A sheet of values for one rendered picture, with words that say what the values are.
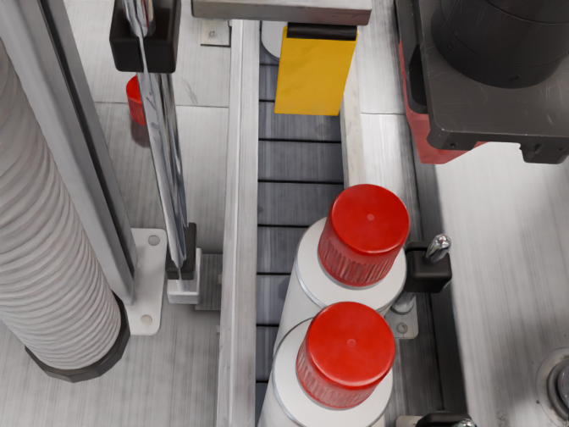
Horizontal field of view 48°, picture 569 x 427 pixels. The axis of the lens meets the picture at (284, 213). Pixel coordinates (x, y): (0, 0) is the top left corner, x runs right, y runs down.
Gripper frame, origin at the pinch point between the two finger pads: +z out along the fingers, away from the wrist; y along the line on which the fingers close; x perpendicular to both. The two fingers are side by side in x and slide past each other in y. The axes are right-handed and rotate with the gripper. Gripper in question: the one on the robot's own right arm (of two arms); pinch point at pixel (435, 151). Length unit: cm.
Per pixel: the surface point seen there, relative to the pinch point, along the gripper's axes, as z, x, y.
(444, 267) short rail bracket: 9.6, -3.1, -2.8
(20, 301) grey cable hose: -14.1, 15.9, -14.2
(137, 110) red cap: 16.7, 19.7, 13.9
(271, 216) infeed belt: 13.6, 8.3, 2.6
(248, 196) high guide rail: 5.4, 10.2, -0.3
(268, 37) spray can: 11.6, 8.7, 18.2
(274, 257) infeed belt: 13.6, 8.0, -0.8
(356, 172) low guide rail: 10.1, 2.3, 4.6
